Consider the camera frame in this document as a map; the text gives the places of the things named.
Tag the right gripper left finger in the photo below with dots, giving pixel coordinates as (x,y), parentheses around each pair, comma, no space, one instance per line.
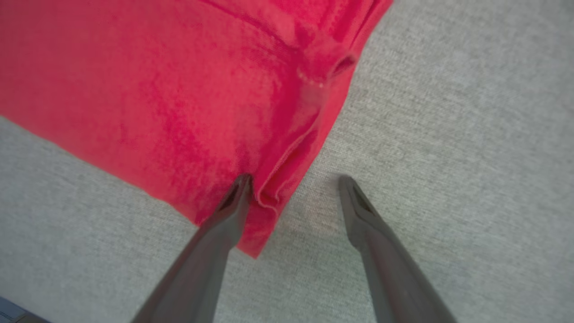
(202,269)

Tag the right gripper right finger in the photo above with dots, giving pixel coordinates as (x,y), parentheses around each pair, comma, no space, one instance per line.
(394,269)

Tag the red and white jersey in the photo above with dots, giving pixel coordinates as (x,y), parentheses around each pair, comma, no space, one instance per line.
(157,89)

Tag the grey fabric sofa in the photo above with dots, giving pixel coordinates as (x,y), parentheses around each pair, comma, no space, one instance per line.
(448,134)

